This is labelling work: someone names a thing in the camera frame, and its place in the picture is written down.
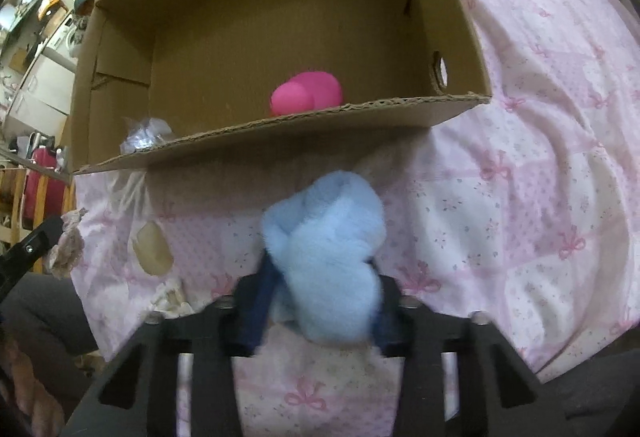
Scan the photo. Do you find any red suitcase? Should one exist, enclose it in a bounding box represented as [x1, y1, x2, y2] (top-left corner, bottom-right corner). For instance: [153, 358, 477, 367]
[24, 148, 68, 225]

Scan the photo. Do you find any beige lace cloth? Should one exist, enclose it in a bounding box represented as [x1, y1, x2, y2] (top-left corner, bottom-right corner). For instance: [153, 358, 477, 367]
[46, 210, 87, 279]

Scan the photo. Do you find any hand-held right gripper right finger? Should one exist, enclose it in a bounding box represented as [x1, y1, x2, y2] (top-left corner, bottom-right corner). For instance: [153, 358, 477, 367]
[367, 262, 568, 437]

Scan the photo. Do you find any brown cardboard box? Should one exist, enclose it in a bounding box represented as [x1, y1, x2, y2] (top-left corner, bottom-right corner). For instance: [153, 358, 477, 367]
[70, 0, 493, 175]

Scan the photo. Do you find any clear plastic wrapper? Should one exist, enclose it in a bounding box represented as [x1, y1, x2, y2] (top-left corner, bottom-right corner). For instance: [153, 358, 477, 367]
[119, 116, 173, 154]

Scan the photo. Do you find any white cabinet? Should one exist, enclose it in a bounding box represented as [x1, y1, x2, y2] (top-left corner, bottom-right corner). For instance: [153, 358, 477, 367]
[0, 12, 81, 138]

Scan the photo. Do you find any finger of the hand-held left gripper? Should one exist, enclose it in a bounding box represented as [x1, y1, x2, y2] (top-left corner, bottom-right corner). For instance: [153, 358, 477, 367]
[0, 216, 63, 303]

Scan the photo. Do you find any light blue fluffy sock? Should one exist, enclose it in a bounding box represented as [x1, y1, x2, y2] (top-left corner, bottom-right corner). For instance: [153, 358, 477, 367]
[260, 171, 388, 347]

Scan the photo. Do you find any pink bow-print blanket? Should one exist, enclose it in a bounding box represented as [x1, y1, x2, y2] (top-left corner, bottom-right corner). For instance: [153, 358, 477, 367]
[70, 0, 640, 437]

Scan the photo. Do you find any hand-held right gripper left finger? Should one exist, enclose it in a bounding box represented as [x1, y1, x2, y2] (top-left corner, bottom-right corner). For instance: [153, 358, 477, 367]
[62, 259, 281, 437]

